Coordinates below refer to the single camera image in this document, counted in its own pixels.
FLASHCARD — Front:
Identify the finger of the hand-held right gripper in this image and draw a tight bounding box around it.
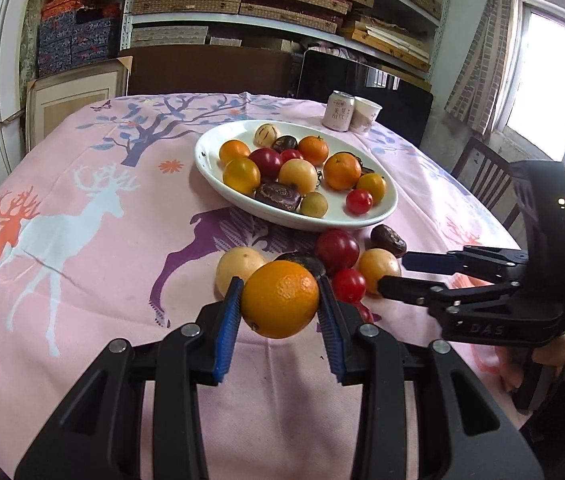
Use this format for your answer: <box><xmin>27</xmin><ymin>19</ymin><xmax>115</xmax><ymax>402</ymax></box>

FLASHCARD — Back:
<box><xmin>377</xmin><ymin>275</ymin><xmax>518</xmax><ymax>311</ymax></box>
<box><xmin>403</xmin><ymin>246</ymin><xmax>529</xmax><ymax>281</ymax></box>

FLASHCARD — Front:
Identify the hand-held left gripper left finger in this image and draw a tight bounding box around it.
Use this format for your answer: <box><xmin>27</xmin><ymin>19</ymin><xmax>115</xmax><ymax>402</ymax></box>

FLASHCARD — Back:
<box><xmin>15</xmin><ymin>276</ymin><xmax>244</xmax><ymax>480</ymax></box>

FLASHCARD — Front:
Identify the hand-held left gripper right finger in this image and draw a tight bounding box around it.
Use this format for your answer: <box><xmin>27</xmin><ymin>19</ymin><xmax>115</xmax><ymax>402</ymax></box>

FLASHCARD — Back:
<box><xmin>317</xmin><ymin>277</ymin><xmax>545</xmax><ymax>480</ymax></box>

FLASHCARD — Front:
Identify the yellow round fruit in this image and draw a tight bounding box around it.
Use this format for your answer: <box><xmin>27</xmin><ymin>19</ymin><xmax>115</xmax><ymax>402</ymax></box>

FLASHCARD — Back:
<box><xmin>356</xmin><ymin>173</ymin><xmax>387</xmax><ymax>204</ymax></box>
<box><xmin>358</xmin><ymin>248</ymin><xmax>402</xmax><ymax>296</ymax></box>
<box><xmin>216</xmin><ymin>246</ymin><xmax>267</xmax><ymax>297</ymax></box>

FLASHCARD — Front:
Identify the plain yellow pepino melon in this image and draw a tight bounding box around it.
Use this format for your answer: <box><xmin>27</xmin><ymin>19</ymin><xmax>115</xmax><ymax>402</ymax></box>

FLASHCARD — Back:
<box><xmin>278</xmin><ymin>158</ymin><xmax>319</xmax><ymax>195</ymax></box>

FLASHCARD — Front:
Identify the white oval plate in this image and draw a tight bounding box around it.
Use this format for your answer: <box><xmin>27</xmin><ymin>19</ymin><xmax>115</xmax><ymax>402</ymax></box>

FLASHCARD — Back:
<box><xmin>194</xmin><ymin>120</ymin><xmax>399</xmax><ymax>232</ymax></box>

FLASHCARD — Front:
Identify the striped yellow pepino melon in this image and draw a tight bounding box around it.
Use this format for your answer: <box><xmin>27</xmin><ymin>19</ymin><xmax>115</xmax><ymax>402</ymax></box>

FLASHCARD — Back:
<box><xmin>254</xmin><ymin>123</ymin><xmax>282</xmax><ymax>147</ymax></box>

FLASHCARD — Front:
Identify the person's right hand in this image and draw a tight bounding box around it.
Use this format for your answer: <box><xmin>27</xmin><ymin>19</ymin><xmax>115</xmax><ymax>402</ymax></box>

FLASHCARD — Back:
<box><xmin>532</xmin><ymin>332</ymin><xmax>565</xmax><ymax>386</ymax></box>

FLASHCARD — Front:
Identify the dark wooden chair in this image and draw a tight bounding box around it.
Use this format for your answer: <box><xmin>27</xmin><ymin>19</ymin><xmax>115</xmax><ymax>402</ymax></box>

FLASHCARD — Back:
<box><xmin>451</xmin><ymin>136</ymin><xmax>525</xmax><ymax>231</ymax></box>

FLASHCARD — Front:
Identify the small yellow fruit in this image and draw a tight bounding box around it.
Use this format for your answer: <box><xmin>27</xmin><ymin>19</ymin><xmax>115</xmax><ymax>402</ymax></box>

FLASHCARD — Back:
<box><xmin>299</xmin><ymin>191</ymin><xmax>329</xmax><ymax>219</ymax></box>

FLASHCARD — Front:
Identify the pink deer print tablecloth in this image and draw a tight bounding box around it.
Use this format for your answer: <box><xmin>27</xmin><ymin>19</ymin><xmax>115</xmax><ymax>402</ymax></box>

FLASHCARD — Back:
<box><xmin>0</xmin><ymin>91</ymin><xmax>538</xmax><ymax>480</ymax></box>

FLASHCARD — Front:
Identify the white framed window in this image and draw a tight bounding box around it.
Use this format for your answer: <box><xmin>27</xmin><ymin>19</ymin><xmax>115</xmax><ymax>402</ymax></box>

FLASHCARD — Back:
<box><xmin>492</xmin><ymin>0</ymin><xmax>565</xmax><ymax>196</ymax></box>

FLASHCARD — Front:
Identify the white paper cup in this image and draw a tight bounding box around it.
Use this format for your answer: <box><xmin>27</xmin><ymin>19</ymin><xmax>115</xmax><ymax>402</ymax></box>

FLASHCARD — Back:
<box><xmin>351</xmin><ymin>96</ymin><xmax>383</xmax><ymax>135</ymax></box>

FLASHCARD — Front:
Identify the black glossy panel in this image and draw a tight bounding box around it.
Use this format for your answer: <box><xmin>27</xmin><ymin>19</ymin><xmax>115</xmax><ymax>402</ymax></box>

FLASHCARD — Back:
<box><xmin>296</xmin><ymin>49</ymin><xmax>434</xmax><ymax>148</ymax></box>

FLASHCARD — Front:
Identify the small tangerine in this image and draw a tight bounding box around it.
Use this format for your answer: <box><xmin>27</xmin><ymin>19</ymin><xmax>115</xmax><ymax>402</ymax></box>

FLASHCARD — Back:
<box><xmin>297</xmin><ymin>135</ymin><xmax>329</xmax><ymax>166</ymax></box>

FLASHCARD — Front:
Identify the pink drink can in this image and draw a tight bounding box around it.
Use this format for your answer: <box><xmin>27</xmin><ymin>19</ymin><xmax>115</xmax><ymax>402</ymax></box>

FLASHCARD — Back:
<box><xmin>322</xmin><ymin>90</ymin><xmax>355</xmax><ymax>132</ymax></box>

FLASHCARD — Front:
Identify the checked beige curtain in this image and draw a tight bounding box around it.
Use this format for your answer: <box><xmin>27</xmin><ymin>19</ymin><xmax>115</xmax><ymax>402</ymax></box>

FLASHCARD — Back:
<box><xmin>445</xmin><ymin>0</ymin><xmax>525</xmax><ymax>135</ymax></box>

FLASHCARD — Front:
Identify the stack of wooden flat boxes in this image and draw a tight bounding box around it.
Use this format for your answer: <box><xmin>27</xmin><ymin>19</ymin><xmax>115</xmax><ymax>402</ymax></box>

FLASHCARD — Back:
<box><xmin>339</xmin><ymin>12</ymin><xmax>433</xmax><ymax>73</ymax></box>

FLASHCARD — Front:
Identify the dark brown wooden board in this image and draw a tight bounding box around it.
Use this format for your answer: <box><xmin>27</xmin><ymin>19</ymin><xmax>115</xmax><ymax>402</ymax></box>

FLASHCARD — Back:
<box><xmin>118</xmin><ymin>47</ymin><xmax>294</xmax><ymax>97</ymax></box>

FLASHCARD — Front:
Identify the row of grey woven boxes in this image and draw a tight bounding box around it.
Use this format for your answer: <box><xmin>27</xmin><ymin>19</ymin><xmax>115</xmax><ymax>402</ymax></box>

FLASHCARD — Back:
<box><xmin>131</xmin><ymin>25</ymin><xmax>243</xmax><ymax>48</ymax></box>

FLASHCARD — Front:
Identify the stack of blue patterned boxes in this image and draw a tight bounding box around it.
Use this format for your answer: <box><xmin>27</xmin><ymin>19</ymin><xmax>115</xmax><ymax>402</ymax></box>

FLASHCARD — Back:
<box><xmin>37</xmin><ymin>0</ymin><xmax>122</xmax><ymax>78</ymax></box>

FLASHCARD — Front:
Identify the white metal shelf rack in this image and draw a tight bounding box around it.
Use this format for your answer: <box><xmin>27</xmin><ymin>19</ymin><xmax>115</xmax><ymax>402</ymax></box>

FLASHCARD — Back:
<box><xmin>121</xmin><ymin>0</ymin><xmax>450</xmax><ymax>81</ymax></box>

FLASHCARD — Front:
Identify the white door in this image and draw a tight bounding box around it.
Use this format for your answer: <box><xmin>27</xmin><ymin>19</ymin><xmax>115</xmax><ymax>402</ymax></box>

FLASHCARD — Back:
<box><xmin>0</xmin><ymin>0</ymin><xmax>28</xmax><ymax>161</ymax></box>

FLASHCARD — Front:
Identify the beige picture frame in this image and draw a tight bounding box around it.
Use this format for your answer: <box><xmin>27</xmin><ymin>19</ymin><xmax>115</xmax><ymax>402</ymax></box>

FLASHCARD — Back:
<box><xmin>25</xmin><ymin>56</ymin><xmax>133</xmax><ymax>153</ymax></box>

